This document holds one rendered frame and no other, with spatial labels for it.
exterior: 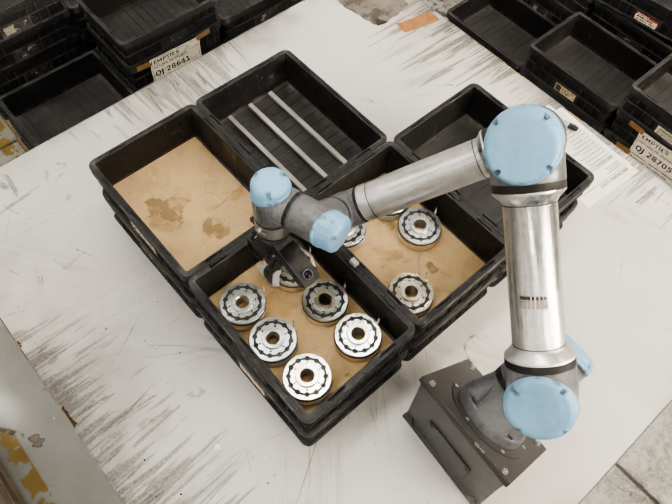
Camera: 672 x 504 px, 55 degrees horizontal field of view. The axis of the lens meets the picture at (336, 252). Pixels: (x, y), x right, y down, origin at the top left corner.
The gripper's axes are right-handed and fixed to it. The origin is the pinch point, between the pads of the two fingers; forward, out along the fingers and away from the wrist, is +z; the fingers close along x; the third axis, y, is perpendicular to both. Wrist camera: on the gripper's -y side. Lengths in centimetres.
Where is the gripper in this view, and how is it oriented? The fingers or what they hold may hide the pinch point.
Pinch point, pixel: (284, 278)
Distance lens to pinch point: 145.7
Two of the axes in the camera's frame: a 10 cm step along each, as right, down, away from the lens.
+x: -6.8, 6.3, -3.9
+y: -7.3, -6.0, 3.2
